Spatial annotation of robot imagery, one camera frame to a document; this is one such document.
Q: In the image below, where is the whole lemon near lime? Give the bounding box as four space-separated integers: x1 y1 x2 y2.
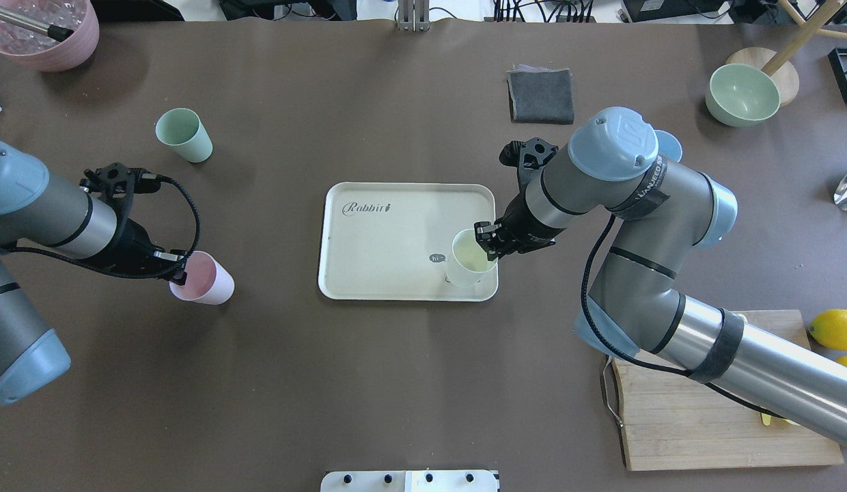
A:
808 309 847 351

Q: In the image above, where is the grey folded cloth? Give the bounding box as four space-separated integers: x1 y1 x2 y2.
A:
507 65 574 124

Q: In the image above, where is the wooden cutting board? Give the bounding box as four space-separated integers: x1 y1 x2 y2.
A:
600 310 844 472

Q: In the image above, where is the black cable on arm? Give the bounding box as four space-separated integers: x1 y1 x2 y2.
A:
0 173 202 280
579 213 793 419

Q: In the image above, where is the cream rectangular serving tray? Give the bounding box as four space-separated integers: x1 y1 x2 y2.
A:
318 182 499 302

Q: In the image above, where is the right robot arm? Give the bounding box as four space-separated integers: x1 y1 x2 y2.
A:
474 107 847 448

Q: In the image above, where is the light green bowl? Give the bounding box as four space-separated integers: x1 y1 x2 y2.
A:
705 64 781 127

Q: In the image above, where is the pale yellow cup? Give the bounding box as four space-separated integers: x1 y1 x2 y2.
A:
445 228 497 288

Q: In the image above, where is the pink cup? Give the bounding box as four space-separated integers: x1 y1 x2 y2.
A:
169 250 235 305

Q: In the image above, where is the mint green cup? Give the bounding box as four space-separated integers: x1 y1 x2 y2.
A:
155 108 213 164

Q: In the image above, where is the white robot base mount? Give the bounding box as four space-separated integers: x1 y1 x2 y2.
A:
320 469 501 491

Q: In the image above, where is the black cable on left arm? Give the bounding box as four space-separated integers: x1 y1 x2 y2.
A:
0 173 202 280

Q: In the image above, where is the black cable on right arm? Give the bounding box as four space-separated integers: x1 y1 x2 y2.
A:
579 213 793 419

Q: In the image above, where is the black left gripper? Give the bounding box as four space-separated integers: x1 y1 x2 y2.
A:
89 219 187 286

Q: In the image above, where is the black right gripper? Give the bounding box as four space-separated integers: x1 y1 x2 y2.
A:
473 194 558 261

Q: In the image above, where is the pink ribbed bowl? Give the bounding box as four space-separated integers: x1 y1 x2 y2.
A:
0 1 100 72

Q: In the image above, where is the blue cup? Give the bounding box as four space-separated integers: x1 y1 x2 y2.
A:
654 130 683 163

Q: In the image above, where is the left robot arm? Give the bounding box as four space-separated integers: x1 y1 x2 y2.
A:
0 141 192 405

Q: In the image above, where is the wooden stand with round base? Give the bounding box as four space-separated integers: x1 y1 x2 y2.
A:
725 1 847 108

